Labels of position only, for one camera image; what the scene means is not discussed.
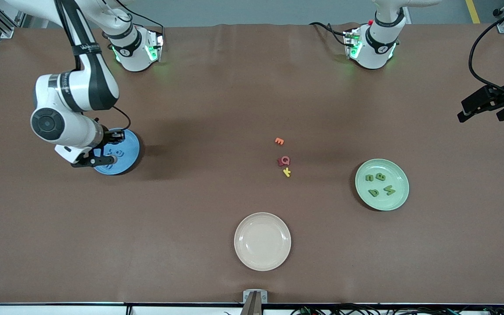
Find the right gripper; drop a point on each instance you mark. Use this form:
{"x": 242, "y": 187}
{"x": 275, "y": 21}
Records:
{"x": 111, "y": 138}

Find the blue foam letter a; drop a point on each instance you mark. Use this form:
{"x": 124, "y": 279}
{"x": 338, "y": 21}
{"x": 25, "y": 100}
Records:
{"x": 121, "y": 153}

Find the green foam letter B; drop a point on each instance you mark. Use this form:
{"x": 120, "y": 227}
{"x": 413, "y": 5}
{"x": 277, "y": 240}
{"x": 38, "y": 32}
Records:
{"x": 381, "y": 176}

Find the green foam letter p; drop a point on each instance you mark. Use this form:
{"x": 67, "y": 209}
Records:
{"x": 372, "y": 193}

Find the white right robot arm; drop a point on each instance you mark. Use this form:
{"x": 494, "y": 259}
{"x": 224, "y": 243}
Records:
{"x": 77, "y": 92}

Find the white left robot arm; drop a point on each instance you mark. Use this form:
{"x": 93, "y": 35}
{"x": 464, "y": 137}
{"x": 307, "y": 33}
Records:
{"x": 376, "y": 59}

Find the blue plate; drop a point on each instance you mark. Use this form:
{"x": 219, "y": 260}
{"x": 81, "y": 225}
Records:
{"x": 130, "y": 155}

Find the green plate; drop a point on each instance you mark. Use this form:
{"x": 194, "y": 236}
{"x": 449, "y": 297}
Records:
{"x": 376, "y": 201}

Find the orange foam letter E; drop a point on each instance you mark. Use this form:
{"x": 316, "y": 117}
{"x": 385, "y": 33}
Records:
{"x": 278, "y": 141}

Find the pink foam letter Q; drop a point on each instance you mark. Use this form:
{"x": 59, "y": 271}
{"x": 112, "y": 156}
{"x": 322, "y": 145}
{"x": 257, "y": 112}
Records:
{"x": 288, "y": 162}

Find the yellow foam letter k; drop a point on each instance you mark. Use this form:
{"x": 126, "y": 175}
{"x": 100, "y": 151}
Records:
{"x": 286, "y": 173}

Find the beige plate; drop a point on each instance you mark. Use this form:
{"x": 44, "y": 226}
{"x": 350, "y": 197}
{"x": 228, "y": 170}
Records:
{"x": 262, "y": 241}

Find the white table edge rail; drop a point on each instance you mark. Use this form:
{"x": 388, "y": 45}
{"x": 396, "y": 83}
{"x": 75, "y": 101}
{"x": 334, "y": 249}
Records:
{"x": 37, "y": 310}

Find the metal bracket with bar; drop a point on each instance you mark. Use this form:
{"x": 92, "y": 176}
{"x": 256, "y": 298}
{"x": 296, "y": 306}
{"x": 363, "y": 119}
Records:
{"x": 254, "y": 302}

